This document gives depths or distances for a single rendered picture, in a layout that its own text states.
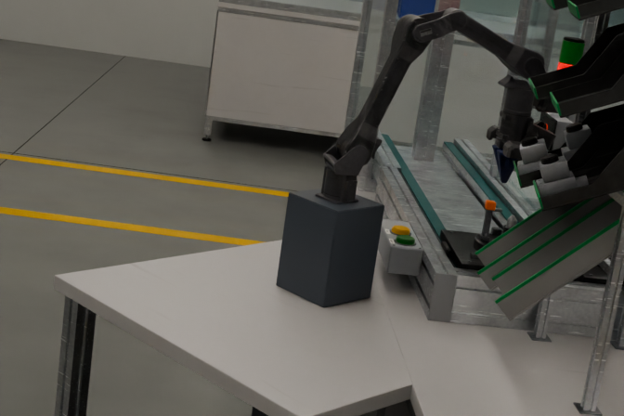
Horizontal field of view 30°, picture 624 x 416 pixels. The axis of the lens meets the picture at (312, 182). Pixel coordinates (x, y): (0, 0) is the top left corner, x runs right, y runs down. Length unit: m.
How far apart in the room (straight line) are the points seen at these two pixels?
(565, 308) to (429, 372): 0.42
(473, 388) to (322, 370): 0.26
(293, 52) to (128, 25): 3.39
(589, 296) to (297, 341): 0.62
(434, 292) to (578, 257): 0.41
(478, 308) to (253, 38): 5.23
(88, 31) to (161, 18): 0.66
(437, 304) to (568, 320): 0.27
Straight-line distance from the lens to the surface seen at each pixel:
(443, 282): 2.32
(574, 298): 2.40
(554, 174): 2.01
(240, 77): 7.47
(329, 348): 2.12
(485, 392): 2.06
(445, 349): 2.21
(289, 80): 7.46
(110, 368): 4.06
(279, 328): 2.18
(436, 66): 3.46
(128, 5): 10.57
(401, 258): 2.45
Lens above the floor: 1.65
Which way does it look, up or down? 14 degrees down
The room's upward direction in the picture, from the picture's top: 8 degrees clockwise
